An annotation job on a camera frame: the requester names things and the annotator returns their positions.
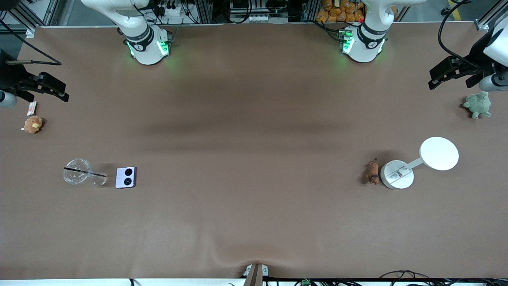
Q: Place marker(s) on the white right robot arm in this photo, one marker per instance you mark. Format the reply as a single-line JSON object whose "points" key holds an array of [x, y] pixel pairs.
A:
{"points": [[145, 37]]}

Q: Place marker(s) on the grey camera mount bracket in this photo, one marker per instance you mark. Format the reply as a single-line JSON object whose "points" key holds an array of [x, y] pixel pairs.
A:
{"points": [[256, 274]]}

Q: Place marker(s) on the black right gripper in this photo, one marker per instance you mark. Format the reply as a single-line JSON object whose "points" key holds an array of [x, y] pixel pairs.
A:
{"points": [[11, 76]]}

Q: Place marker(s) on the white round desk lamp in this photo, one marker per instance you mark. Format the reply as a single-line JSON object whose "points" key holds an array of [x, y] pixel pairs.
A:
{"points": [[436, 155]]}

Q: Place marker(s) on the small printed card packet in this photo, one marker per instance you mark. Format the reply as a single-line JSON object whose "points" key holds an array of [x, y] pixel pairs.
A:
{"points": [[31, 108]]}

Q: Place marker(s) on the orange plush toy pile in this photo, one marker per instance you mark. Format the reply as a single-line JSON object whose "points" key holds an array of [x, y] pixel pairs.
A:
{"points": [[341, 10]]}

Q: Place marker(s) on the brown lion statue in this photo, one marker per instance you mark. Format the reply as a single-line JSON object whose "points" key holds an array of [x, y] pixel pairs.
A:
{"points": [[372, 171]]}

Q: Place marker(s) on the black drinking straw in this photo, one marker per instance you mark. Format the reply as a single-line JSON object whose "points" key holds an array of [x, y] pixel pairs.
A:
{"points": [[85, 172]]}

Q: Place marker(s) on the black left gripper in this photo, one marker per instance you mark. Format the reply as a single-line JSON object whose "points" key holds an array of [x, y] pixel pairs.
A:
{"points": [[476, 56]]}

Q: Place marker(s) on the green turtle plush toy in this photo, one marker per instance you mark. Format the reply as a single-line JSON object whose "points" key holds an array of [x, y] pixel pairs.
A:
{"points": [[478, 105]]}

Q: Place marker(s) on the clear plastic cup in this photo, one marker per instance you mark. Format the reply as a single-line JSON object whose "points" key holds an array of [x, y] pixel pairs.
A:
{"points": [[77, 171]]}

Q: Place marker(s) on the white power strip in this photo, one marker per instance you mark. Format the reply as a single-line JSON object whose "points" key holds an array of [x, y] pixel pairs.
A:
{"points": [[171, 10]]}

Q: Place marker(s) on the brown plush toy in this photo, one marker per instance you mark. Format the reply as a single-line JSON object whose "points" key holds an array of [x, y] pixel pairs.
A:
{"points": [[33, 124]]}

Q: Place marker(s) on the aluminium frame post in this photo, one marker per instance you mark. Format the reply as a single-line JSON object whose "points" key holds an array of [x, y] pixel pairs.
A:
{"points": [[490, 18], [27, 18]]}

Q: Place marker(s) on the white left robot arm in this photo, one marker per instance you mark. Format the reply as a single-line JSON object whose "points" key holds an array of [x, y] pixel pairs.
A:
{"points": [[367, 39]]}

